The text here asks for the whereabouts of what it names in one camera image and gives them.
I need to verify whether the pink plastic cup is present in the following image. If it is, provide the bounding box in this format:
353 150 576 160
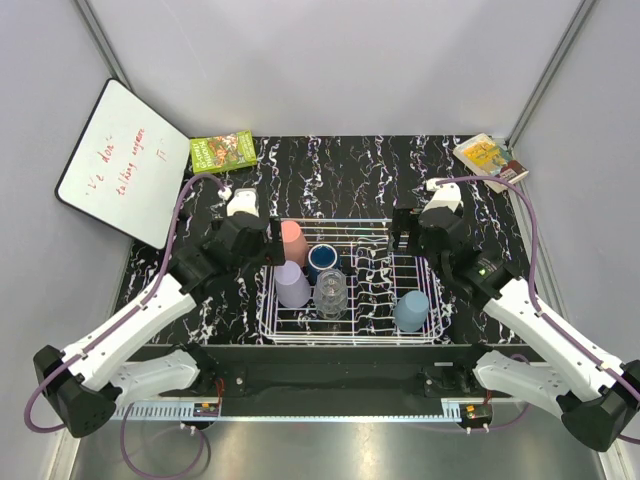
281 220 309 268

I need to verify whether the lilac plastic cup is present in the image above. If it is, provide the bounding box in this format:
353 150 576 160
274 260 311 308

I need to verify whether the clear glass tumbler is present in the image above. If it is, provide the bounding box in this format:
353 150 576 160
313 269 348 320

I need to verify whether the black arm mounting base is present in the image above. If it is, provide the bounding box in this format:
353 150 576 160
158 342 506 419

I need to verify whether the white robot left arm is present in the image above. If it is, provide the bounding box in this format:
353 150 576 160
33 212 285 438

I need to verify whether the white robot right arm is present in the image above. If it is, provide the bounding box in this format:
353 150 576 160
388 207 639 452

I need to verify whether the dark blue ceramic mug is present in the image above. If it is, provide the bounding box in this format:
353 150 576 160
307 243 341 285

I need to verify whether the light blue plastic cup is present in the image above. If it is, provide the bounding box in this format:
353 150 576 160
393 290 430 333

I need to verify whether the green paperback book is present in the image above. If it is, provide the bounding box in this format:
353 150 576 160
190 130 257 174

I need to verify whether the yellow paperback book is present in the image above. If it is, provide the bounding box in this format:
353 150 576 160
453 133 510 176

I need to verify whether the red paperback book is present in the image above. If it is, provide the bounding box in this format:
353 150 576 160
484 160 529 193

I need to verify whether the white dry-erase board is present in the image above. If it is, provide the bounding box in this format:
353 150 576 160
55 79 190 249

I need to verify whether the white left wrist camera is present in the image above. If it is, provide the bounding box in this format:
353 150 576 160
218 187 259 217

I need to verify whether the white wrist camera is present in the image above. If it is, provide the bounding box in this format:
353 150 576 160
423 178 463 213
218 187 259 217

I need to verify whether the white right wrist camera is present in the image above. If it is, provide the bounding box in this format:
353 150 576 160
423 178 463 213

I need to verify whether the white wire dish rack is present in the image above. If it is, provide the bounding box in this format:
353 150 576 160
257 218 451 346

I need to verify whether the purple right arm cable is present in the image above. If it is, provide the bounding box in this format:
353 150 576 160
435 174 640 444

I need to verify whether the white slotted cable duct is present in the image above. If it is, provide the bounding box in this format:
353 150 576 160
111 401 220 422

